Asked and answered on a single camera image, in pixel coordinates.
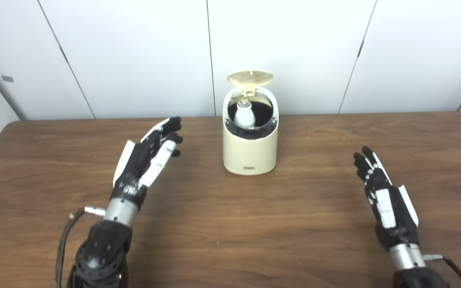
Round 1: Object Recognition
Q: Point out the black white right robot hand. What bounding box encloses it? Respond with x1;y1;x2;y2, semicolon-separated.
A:
353;146;420;252

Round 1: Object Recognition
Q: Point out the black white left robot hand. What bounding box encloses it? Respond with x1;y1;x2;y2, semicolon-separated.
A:
113;117;184;208

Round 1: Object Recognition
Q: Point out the small white plastic bottle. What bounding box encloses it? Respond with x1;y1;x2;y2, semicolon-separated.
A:
235;100;255;128

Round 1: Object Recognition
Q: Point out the cream round bin lid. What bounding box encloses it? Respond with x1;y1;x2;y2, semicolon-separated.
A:
227;70;274;96

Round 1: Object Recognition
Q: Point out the cream desktop trash bin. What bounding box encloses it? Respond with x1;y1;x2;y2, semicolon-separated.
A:
222;85;279;176

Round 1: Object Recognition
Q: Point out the black bin liner bag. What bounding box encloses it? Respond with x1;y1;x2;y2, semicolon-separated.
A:
226;96;276;140

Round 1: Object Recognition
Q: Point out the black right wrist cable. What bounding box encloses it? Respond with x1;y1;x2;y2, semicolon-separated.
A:
423;254;461;288

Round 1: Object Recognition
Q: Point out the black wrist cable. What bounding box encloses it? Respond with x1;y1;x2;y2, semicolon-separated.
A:
423;254;461;288
55;206;106;288

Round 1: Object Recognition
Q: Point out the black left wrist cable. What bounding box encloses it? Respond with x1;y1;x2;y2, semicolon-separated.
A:
55;206;106;288

